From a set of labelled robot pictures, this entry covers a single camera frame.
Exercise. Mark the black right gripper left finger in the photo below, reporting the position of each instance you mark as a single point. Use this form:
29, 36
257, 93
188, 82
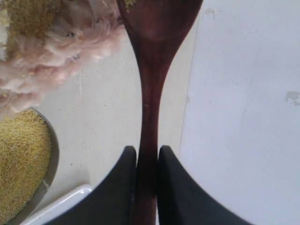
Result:
110, 203

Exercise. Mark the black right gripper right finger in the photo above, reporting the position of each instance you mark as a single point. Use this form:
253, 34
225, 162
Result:
181, 201

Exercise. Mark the tan teddy bear striped sweater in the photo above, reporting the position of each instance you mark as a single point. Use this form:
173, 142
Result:
44, 42

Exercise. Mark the dark brown wooden spoon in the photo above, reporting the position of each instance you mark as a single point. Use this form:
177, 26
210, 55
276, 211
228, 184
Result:
156, 29

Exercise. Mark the white rectangular plastic tray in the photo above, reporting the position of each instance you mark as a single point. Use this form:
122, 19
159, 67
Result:
59, 206

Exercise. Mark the round metal bowl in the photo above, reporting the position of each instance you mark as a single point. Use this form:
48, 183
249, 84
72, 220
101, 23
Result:
47, 181

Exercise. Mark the yellow millet grains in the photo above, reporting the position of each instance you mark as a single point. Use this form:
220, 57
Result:
25, 150

